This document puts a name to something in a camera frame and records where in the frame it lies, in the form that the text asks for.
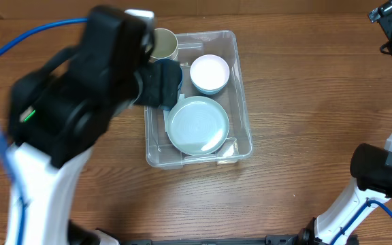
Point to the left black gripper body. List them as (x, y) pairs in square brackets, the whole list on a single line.
[(150, 81)]

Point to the beige cup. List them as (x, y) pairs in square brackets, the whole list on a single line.
[(166, 45)]

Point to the light blue bowl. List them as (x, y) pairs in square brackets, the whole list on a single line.
[(208, 91)]

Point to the pink bowl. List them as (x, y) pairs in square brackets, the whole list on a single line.
[(209, 71)]

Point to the grey plate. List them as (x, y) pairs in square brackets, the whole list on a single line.
[(197, 125)]

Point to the dark blue cup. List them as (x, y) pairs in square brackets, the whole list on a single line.
[(171, 76)]

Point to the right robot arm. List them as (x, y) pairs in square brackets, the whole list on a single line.
[(371, 183)]

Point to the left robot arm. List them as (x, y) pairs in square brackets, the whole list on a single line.
[(58, 112)]

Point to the clear plastic storage bin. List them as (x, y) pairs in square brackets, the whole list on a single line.
[(160, 152)]

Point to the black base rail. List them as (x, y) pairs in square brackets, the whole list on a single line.
[(267, 240)]

